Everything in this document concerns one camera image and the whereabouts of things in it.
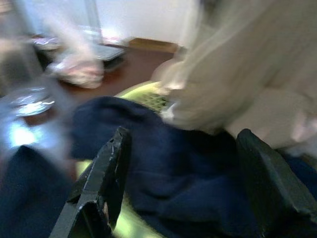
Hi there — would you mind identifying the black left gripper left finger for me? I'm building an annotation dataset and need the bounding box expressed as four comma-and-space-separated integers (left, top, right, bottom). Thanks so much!
49, 126, 132, 238

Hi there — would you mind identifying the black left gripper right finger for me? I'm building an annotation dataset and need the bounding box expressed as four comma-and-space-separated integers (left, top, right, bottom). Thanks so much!
236, 128, 317, 238

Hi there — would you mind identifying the navy blue shirt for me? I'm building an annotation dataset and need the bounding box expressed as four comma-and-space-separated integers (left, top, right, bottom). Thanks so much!
0, 96, 317, 238

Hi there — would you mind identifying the white shirt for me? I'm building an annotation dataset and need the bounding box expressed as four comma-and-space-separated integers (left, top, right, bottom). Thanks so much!
151, 0, 317, 156

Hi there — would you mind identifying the lime green laundry basket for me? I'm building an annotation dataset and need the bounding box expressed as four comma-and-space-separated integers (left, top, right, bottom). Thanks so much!
75, 81, 174, 238

